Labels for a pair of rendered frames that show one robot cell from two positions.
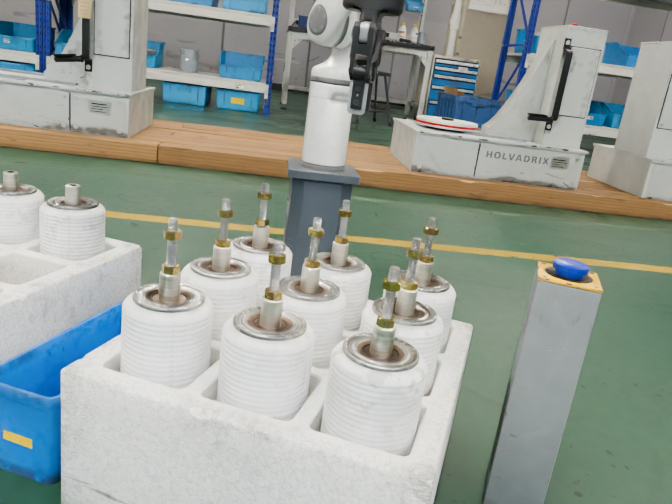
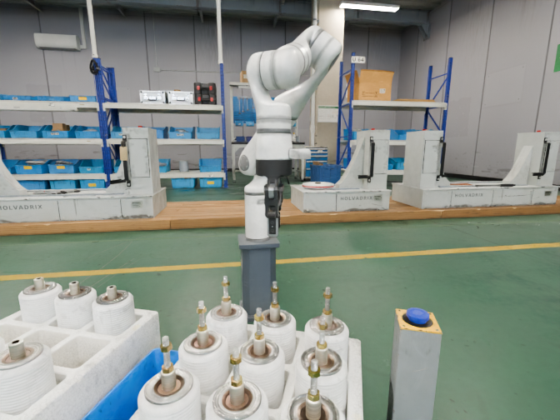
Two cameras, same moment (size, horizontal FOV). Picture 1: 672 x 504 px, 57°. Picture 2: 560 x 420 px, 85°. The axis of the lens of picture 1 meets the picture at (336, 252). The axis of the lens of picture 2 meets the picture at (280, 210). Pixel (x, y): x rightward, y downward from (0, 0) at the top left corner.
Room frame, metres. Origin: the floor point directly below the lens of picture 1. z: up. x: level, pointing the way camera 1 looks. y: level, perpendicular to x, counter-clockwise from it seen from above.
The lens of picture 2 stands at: (0.17, 0.00, 0.63)
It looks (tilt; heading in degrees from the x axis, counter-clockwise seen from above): 11 degrees down; 358
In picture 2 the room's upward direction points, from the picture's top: straight up
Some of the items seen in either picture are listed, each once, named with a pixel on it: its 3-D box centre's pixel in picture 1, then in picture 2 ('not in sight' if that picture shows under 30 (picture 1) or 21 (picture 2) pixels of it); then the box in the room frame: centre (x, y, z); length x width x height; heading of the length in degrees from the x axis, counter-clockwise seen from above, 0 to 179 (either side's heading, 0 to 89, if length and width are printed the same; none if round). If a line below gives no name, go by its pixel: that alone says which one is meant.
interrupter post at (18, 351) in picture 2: not in sight; (17, 349); (0.69, 0.48, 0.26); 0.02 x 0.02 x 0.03
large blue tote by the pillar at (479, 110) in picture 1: (464, 117); (325, 175); (5.45, -0.95, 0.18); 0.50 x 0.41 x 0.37; 12
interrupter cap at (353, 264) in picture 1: (338, 262); (274, 317); (0.81, -0.01, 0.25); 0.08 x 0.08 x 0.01
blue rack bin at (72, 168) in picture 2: not in sight; (68, 166); (5.24, 3.25, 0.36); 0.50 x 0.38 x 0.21; 8
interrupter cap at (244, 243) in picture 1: (259, 245); (226, 312); (0.84, 0.11, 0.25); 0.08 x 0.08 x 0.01
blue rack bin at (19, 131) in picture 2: not in sight; (32, 132); (5.18, 3.69, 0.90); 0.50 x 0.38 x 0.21; 8
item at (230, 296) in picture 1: (215, 334); (205, 382); (0.72, 0.14, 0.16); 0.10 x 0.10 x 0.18
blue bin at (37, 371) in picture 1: (99, 378); (135, 417); (0.74, 0.30, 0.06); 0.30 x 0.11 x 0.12; 164
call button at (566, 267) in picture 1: (569, 270); (417, 317); (0.69, -0.27, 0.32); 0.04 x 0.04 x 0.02
